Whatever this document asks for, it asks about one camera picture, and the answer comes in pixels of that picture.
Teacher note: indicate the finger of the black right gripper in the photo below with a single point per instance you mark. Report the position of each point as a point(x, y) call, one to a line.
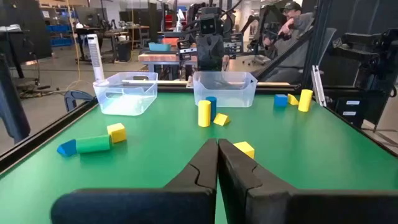
point(217, 56)
point(203, 56)

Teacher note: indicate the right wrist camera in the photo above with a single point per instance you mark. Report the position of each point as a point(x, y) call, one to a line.
point(208, 26)

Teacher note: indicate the clear plastic bin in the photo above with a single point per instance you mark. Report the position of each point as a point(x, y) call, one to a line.
point(233, 93)
point(124, 105)

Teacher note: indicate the black partition panel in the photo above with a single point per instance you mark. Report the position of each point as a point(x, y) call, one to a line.
point(31, 18)

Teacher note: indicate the black table frame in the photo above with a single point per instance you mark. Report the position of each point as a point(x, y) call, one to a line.
point(46, 134)

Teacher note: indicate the yellow cube block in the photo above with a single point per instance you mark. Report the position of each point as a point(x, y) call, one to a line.
point(117, 133)
point(245, 148)

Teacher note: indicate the white tower fan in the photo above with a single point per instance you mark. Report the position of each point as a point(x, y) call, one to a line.
point(95, 59)

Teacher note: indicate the green cylinder block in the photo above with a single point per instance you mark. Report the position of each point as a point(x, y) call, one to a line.
point(93, 144)

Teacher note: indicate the blue wedge block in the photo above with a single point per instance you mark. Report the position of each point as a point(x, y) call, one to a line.
point(68, 149)

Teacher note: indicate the blue cylinder block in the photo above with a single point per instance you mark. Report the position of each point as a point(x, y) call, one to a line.
point(214, 107)

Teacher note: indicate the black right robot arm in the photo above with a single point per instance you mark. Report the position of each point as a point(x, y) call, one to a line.
point(211, 11)

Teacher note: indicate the wooden workbench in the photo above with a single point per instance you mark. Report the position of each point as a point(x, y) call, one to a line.
point(158, 58)

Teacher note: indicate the black equipment stand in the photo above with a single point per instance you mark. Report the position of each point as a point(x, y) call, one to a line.
point(373, 62)

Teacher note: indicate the blue cube block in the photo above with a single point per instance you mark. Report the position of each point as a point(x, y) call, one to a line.
point(280, 101)

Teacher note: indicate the dark foreground post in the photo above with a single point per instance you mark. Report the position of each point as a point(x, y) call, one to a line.
point(12, 102)

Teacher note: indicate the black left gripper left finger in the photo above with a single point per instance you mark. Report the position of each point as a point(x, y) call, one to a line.
point(199, 174)

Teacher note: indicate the yellow wedge block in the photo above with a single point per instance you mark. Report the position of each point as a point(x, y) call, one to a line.
point(221, 120)

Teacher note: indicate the blue storage bin shelf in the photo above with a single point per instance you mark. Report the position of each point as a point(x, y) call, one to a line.
point(59, 29)

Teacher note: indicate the person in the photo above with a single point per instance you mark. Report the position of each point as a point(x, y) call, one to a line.
point(292, 46)

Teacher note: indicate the slim yellow cylinder block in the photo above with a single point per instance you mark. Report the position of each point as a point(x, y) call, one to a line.
point(204, 115)

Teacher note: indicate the thick yellow cylinder block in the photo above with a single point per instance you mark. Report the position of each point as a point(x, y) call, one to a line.
point(305, 101)

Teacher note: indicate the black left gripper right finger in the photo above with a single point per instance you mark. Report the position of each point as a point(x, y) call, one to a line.
point(242, 186)

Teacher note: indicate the silver metal bracket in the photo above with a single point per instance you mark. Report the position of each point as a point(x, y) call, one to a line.
point(320, 91)

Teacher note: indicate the teal storage bin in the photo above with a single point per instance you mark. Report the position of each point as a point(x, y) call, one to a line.
point(159, 47)

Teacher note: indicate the yellow cube bottom right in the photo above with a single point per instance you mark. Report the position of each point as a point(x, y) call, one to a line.
point(293, 100)

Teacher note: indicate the black waste bin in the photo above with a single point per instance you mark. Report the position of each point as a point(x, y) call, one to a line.
point(124, 51)

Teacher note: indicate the green table mat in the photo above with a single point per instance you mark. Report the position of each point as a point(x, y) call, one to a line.
point(155, 124)

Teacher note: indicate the orange box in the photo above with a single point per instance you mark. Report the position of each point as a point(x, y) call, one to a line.
point(170, 42)

